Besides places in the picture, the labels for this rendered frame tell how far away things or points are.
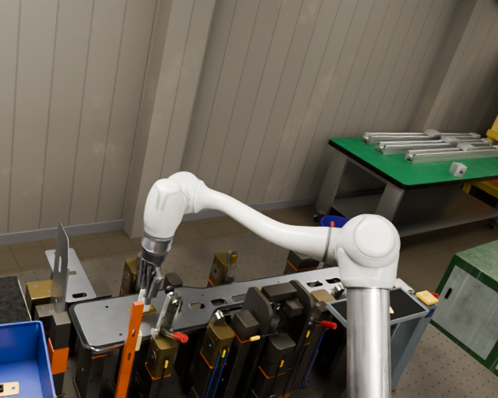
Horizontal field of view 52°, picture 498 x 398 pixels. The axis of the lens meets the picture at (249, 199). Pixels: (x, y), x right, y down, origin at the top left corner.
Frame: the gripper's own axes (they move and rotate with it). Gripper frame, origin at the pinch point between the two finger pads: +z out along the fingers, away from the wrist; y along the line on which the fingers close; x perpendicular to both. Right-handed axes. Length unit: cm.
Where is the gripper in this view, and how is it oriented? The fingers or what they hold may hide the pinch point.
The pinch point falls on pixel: (145, 300)
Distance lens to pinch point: 167.3
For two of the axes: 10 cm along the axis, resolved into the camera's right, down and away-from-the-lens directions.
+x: -8.2, 0.4, -5.7
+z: -2.5, 8.7, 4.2
